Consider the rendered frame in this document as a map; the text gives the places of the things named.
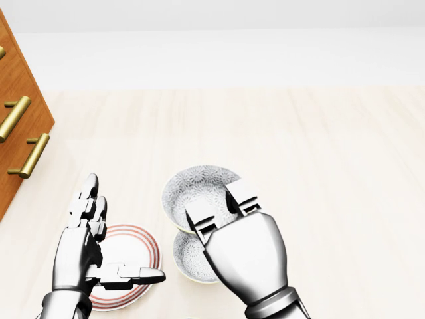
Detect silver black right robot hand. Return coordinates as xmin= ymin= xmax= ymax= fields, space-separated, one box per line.
xmin=184 ymin=179 xmax=288 ymax=306

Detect grey patterned bowl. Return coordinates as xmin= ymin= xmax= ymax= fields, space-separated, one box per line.
xmin=172 ymin=230 xmax=222 ymax=285
xmin=161 ymin=165 xmax=243 ymax=235

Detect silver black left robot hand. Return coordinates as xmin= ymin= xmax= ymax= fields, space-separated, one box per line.
xmin=52 ymin=172 xmax=167 ymax=294

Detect wooden cabinet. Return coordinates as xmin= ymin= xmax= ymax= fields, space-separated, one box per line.
xmin=0 ymin=9 xmax=56 ymax=222

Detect white plate with red rings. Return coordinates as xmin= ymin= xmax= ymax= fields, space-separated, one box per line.
xmin=86 ymin=224 xmax=163 ymax=312

